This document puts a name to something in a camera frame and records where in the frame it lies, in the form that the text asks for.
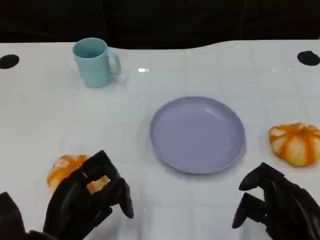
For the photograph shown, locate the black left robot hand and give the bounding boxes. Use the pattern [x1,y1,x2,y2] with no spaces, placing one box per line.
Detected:
[43,149,135,240]

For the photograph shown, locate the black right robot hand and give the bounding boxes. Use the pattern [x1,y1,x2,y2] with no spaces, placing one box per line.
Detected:
[231,162,320,240]

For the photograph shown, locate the orange and white toy bread roll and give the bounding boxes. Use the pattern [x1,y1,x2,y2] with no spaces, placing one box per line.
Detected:
[268,122,320,168]
[46,154,111,195]

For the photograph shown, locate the lilac plate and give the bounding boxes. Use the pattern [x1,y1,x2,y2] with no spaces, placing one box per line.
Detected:
[149,96,247,175]

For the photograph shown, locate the pale green mug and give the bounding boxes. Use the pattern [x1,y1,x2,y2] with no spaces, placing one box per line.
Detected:
[72,37,122,89]

